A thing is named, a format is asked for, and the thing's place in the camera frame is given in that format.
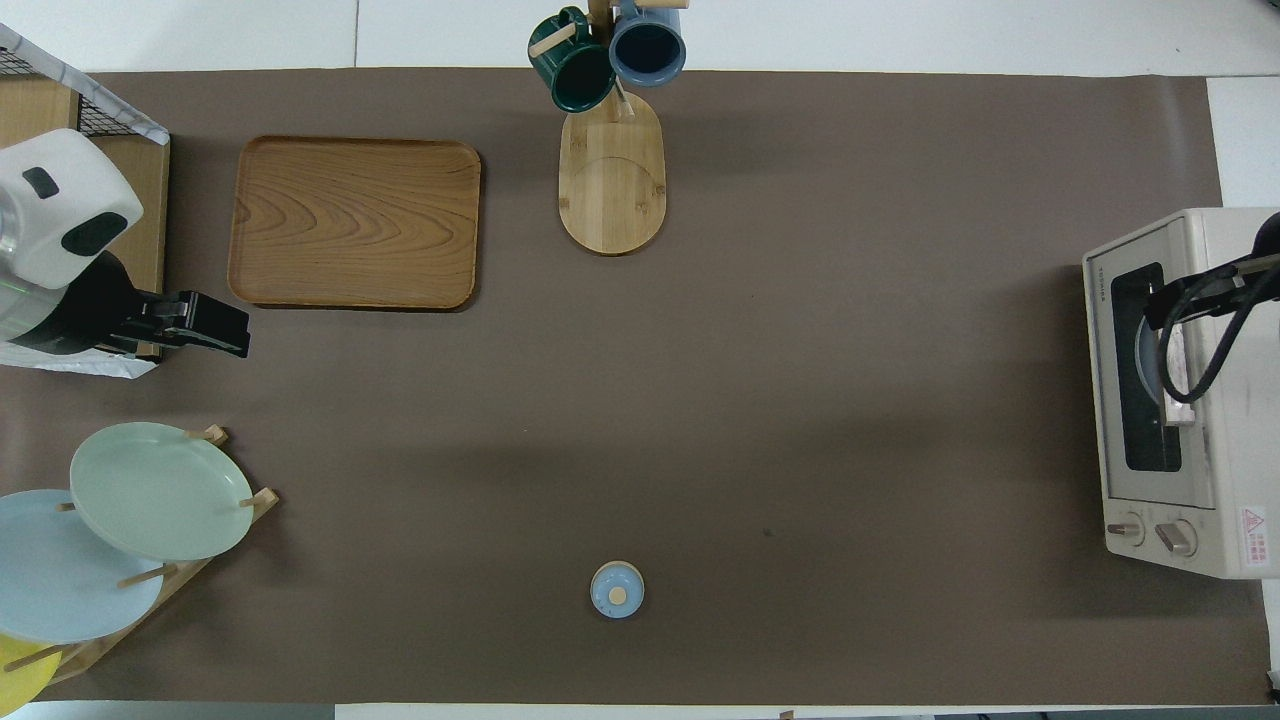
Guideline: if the blue mug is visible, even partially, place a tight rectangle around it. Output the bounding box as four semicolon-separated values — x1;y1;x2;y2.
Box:
608;0;688;88

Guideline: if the light blue racked plate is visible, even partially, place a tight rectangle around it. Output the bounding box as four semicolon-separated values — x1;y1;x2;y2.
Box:
0;488;166;646

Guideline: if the cream toaster oven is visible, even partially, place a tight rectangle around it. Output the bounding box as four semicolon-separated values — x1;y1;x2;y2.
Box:
1082;207;1280;579

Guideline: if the wooden mug tree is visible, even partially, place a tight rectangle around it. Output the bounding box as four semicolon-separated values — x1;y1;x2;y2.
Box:
530;0;691;257

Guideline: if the small blue bell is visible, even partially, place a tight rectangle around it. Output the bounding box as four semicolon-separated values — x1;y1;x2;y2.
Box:
589;561;646;620

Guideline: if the wooden plate rack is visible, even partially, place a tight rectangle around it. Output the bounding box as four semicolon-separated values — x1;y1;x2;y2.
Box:
0;425;279;686

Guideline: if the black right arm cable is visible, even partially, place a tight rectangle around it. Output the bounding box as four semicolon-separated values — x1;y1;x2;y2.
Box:
1158;275;1280;405

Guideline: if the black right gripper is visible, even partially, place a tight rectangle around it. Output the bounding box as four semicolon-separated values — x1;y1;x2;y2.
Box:
1145;258;1259;326

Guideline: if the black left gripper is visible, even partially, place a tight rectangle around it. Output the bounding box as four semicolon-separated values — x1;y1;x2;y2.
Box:
10;250;251;359

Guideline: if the mint green plate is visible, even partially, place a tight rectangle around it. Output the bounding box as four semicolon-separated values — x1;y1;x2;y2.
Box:
68;422;255;563

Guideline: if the yellow plate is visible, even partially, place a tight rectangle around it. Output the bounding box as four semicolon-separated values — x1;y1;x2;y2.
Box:
0;632;61;713

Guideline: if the dark green mug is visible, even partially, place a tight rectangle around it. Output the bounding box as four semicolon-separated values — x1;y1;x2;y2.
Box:
528;8;617;113

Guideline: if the wooden serving tray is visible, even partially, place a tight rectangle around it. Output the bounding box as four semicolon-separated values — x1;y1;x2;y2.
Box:
227;136;483;312

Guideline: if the brown table mat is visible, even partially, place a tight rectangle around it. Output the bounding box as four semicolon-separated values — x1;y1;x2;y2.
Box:
0;68;1269;706

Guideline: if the wire and wood shelf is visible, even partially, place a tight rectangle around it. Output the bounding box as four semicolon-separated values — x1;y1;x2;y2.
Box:
0;22;171;379

